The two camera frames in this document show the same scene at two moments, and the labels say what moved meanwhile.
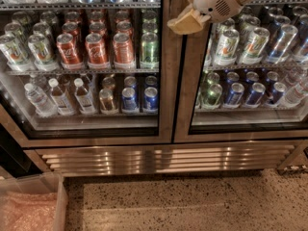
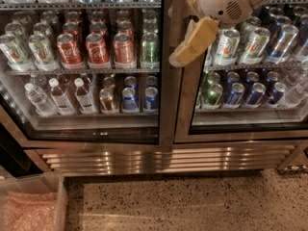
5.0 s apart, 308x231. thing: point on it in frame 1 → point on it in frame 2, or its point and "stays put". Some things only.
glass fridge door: [89, 64] stays put
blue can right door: [235, 95] stays put
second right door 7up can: [254, 46] stays put
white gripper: [214, 1] → [221, 2]
